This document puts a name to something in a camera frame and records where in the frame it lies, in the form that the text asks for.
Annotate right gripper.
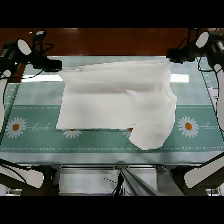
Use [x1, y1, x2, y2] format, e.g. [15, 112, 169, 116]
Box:
[165, 47, 193, 65]

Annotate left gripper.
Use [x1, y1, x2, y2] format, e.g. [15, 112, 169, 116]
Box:
[32, 57, 64, 73]

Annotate white shirt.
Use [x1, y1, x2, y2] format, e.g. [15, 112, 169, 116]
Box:
[55, 59, 178, 151]

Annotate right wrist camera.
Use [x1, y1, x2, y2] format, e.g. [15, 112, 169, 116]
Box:
[181, 27, 199, 51]

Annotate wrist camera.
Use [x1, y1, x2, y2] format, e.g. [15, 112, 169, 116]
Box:
[32, 30, 55, 56]
[181, 27, 199, 51]

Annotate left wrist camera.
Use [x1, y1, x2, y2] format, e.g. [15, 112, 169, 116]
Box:
[32, 30, 55, 56]

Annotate black cable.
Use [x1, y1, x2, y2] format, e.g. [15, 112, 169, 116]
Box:
[0, 69, 46, 111]
[110, 170, 126, 197]
[196, 57, 224, 133]

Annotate silver frame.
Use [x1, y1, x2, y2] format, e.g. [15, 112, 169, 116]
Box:
[0, 151, 224, 197]

